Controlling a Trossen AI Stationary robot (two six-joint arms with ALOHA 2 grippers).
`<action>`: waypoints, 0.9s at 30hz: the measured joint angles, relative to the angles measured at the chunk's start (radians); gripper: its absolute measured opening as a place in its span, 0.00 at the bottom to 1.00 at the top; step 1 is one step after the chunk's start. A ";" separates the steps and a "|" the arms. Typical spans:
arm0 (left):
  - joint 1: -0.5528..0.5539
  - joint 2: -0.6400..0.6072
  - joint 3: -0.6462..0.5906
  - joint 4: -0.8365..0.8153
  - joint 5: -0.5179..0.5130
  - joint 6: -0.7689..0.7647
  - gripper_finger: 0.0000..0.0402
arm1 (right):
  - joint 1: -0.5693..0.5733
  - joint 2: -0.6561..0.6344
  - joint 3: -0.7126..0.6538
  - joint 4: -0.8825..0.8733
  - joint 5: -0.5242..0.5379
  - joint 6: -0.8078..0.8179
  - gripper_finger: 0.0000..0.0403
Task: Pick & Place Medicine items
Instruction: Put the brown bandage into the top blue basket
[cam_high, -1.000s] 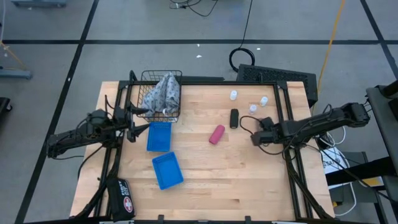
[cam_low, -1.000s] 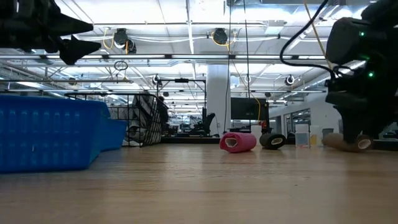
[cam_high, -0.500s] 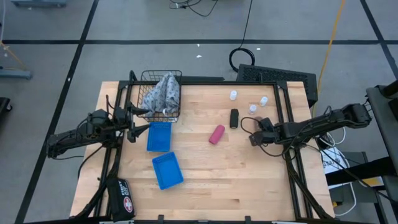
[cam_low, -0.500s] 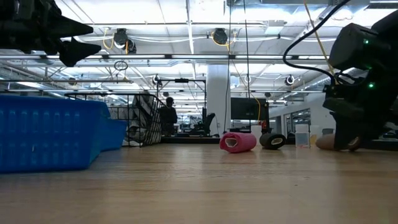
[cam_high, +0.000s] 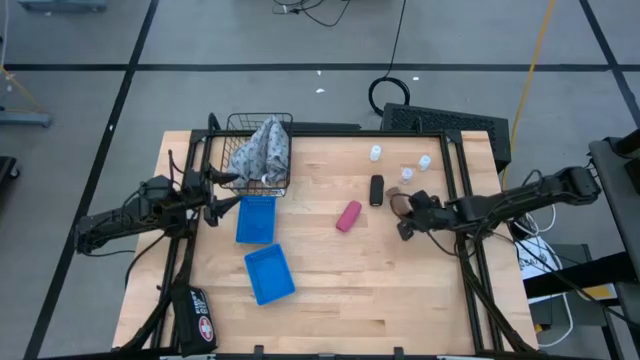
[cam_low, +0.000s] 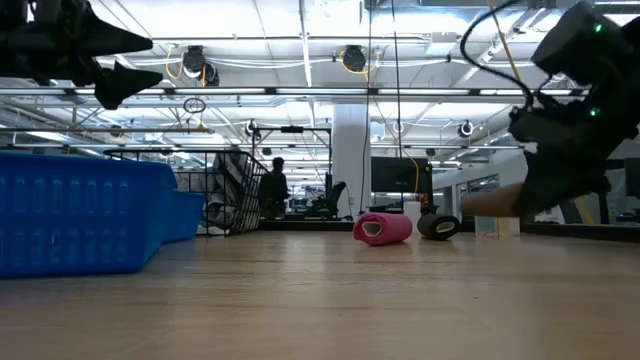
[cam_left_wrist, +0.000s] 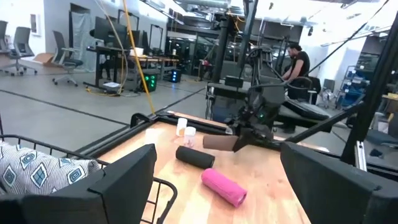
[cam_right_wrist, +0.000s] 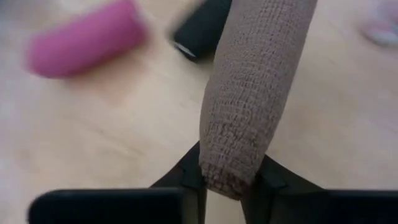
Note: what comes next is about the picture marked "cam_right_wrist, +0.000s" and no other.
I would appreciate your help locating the black bandage roll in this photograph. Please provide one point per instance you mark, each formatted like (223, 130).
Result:
(202, 31)

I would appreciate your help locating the brown bandage roll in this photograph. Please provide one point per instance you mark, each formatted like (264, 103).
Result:
(248, 93)

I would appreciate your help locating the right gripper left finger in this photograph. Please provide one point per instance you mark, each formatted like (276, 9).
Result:
(124, 207)

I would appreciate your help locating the pink bandage roll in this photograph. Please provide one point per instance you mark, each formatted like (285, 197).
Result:
(84, 40)

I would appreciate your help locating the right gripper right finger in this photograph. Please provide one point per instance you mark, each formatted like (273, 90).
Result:
(311, 207)

